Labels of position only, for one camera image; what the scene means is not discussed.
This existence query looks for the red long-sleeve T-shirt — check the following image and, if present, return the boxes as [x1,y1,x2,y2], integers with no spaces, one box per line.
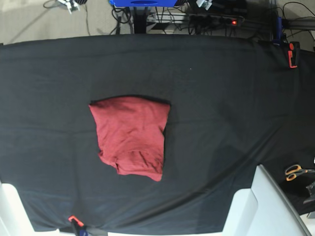
[89,96,170,181]

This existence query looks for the black table cloth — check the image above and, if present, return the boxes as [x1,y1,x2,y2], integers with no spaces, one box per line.
[0,34,315,235]

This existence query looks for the white power strip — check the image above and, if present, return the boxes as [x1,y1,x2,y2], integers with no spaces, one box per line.
[147,12,243,27]

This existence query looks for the blue plastic bin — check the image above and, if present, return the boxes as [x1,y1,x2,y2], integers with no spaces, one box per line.
[109,0,177,7]

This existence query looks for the orange clamp at bottom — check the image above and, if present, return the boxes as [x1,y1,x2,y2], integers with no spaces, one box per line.
[68,215,84,228]

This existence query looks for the white foam block right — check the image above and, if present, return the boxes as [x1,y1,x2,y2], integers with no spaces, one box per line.
[222,165,311,236]

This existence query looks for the white foam block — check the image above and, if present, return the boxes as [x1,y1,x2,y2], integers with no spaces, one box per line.
[222,165,311,236]
[0,183,60,236]

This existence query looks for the orange and black clamp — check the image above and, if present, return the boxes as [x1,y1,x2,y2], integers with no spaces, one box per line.
[288,42,300,69]

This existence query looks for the white foam block left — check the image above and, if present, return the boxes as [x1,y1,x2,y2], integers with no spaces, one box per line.
[0,183,60,236]

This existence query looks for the blue clamp on frame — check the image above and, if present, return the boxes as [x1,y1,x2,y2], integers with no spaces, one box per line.
[272,16,283,45]

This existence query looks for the yellow-handled scissors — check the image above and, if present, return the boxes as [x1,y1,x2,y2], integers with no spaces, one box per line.
[284,164,315,181]

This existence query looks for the black metal bracket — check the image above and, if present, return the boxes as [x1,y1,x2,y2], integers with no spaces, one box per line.
[303,182,315,204]

